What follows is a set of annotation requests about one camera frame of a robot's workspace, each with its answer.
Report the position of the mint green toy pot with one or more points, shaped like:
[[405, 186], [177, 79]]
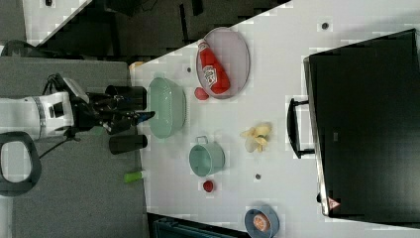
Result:
[[206, 158]]

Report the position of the orange slice toy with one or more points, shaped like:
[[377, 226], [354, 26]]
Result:
[[261, 222]]

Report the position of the black oven door handle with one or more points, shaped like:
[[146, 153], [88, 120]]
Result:
[[293, 131]]

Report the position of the yellow plush peeled banana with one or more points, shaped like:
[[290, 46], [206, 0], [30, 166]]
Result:
[[256, 137]]

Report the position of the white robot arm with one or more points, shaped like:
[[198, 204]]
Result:
[[28, 120]]

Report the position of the green marker pen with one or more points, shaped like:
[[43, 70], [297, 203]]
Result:
[[133, 176]]

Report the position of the mint green colander bowl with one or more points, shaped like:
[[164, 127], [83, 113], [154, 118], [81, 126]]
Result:
[[167, 100]]

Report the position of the small red toy cup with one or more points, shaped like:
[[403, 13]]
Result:
[[208, 186]]

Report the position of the red toy tomato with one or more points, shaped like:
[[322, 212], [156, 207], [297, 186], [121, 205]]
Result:
[[200, 93]]

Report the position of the black cylinder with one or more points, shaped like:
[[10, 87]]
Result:
[[127, 94], [127, 143]]

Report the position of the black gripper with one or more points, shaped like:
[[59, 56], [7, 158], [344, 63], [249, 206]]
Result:
[[86, 115]]

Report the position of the black cylinder upper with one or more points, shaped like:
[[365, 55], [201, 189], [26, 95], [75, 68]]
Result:
[[127, 94]]

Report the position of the red plush ketchup bottle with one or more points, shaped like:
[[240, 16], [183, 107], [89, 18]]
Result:
[[215, 75]]

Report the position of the black cylinder lower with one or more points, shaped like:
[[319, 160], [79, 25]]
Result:
[[127, 143]]

